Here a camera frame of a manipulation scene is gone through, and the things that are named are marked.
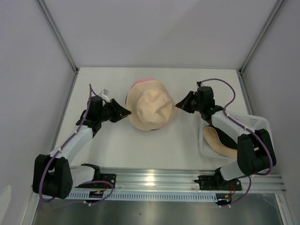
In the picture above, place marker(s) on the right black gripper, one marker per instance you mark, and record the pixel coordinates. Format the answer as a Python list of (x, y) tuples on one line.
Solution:
[(184, 103)]

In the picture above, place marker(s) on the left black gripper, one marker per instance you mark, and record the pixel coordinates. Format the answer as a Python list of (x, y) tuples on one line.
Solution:
[(119, 113)]

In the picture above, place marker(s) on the beige bucket hat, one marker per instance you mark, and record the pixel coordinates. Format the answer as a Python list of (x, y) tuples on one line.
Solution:
[(152, 105)]

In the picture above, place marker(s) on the pink bucket hat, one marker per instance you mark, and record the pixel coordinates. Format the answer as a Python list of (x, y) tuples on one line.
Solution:
[(143, 80)]

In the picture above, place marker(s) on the black and beige hat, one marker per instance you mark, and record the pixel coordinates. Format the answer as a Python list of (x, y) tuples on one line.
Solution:
[(220, 142)]

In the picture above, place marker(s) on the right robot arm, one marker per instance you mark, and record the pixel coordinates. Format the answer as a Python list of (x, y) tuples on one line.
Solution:
[(246, 139)]

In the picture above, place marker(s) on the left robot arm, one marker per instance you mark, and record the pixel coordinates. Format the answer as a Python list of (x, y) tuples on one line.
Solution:
[(53, 175)]

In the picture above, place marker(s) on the white plastic basket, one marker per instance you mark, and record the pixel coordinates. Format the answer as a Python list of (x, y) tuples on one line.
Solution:
[(204, 145)]

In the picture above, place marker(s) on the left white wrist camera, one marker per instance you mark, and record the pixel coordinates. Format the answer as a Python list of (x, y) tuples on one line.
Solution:
[(104, 95)]

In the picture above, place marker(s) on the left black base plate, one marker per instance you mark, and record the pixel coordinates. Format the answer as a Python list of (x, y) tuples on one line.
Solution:
[(109, 177)]

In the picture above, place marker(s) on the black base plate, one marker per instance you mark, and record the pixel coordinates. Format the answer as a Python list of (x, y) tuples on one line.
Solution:
[(217, 183), (109, 177)]

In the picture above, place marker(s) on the aluminium mounting rail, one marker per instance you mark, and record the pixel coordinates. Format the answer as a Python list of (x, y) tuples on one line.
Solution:
[(169, 180)]

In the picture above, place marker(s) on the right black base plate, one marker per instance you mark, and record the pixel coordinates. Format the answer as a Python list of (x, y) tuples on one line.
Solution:
[(217, 183)]

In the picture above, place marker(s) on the white slotted cable duct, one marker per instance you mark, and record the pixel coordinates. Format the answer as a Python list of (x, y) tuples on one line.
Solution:
[(147, 196)]

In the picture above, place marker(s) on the right aluminium frame post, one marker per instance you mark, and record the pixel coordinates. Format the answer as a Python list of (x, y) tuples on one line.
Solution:
[(262, 34)]

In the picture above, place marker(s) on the aluminium frame post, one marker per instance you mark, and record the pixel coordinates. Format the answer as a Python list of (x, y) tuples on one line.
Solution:
[(262, 34), (57, 34)]

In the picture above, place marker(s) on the left aluminium frame post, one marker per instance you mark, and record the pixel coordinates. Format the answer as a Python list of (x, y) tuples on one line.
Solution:
[(57, 34)]

